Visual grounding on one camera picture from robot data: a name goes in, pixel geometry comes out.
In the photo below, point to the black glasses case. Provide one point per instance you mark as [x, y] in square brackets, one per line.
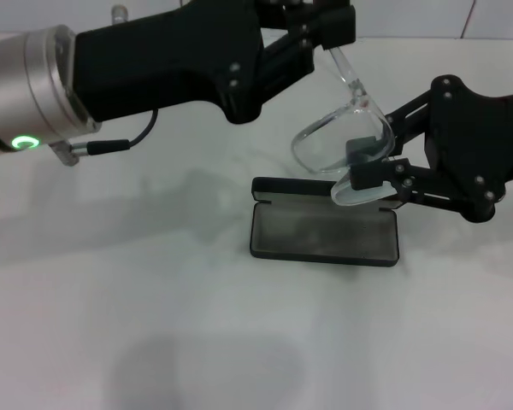
[325, 239]

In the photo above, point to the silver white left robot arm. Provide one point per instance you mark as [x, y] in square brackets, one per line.
[25, 85]

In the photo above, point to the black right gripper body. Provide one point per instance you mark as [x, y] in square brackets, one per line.
[487, 136]

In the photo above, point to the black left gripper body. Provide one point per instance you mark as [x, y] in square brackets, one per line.
[154, 64]

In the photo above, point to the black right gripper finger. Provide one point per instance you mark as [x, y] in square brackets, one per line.
[367, 177]
[410, 115]

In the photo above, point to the clear transparent glasses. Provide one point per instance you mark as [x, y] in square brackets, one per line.
[325, 145]

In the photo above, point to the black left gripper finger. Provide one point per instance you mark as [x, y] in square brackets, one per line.
[340, 27]
[290, 10]

